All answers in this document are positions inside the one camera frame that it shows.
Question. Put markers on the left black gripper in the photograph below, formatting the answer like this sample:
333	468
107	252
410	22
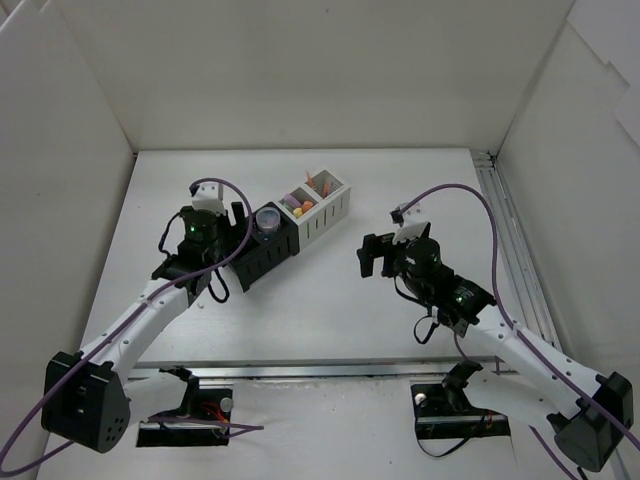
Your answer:
237	215

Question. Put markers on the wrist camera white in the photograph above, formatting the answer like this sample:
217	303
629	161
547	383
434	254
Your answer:
208	196
411	223

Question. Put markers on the orange thin pen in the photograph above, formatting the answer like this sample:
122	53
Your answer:
309	180

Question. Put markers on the white two-slot organizer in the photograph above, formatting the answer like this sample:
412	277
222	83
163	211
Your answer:
326	213

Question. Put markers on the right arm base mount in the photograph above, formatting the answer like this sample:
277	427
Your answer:
444	419

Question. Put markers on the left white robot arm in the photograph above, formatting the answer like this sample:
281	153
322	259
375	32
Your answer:
89	398

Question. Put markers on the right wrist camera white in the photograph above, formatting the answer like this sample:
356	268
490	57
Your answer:
411	223

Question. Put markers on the black two-slot organizer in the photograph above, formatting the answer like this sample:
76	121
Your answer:
266	252

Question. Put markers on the purple highlighter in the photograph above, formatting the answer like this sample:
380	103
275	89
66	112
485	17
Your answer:
291	202

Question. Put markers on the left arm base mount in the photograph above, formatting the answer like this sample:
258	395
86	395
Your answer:
201	403

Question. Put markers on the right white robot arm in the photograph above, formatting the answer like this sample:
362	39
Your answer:
585	411

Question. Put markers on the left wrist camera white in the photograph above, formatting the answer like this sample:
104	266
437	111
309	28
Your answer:
208	196

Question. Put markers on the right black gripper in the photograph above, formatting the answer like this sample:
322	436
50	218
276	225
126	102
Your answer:
388	256

